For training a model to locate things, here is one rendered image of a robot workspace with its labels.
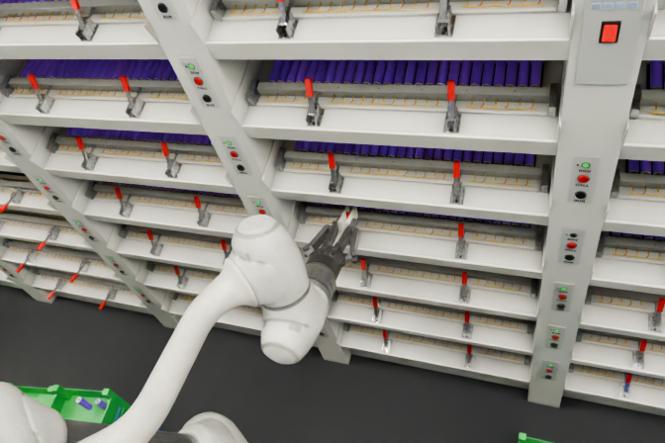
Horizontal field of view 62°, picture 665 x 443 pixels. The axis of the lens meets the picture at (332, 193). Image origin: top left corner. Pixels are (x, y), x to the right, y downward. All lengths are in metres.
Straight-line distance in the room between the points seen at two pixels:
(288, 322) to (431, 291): 0.57
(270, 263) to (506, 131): 0.47
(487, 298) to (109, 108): 1.03
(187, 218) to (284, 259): 0.68
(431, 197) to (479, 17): 0.42
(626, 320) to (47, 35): 1.43
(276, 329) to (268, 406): 1.06
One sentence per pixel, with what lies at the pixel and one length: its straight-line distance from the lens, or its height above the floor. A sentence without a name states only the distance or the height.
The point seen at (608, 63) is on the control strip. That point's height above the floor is 1.32.
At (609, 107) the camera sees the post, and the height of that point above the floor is 1.23.
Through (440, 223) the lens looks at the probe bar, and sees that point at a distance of 1.33.
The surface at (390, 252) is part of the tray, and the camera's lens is 1.35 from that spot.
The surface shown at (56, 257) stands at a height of 0.36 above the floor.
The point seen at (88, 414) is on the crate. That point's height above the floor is 0.32.
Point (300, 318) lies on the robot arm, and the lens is 1.05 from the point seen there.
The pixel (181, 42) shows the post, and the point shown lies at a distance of 1.07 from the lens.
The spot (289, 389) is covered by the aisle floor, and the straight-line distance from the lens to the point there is 2.09.
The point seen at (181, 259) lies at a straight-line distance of 1.81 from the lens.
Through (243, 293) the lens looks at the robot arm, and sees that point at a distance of 0.98.
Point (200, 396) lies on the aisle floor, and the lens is 2.20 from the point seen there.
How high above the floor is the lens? 1.85
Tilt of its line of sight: 47 degrees down
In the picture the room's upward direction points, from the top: 18 degrees counter-clockwise
